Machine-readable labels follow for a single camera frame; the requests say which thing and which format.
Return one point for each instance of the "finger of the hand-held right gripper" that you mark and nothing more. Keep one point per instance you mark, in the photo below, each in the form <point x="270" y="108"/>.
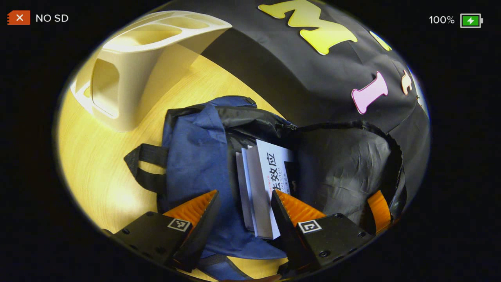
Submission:
<point x="380" y="211"/>

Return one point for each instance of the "blue schoolbag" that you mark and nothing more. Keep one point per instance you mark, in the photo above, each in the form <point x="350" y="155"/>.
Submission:
<point x="195" y="156"/>

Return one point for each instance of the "grey book with dark picture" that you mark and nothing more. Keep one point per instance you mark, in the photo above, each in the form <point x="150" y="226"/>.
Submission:
<point x="262" y="188"/>

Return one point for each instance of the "black backdrop cloth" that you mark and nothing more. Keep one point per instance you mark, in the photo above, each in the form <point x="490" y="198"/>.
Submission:
<point x="274" y="70"/>

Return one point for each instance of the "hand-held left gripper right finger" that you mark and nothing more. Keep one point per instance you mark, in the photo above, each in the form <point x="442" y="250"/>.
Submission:
<point x="289" y="235"/>

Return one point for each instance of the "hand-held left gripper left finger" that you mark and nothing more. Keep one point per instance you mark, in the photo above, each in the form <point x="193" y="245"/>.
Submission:
<point x="195" y="235"/>

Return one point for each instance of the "white book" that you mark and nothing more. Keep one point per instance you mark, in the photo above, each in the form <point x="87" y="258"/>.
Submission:
<point x="243" y="188"/>

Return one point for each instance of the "cream plastic bookshelf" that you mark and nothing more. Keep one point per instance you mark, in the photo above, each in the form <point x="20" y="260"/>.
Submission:
<point x="129" y="78"/>

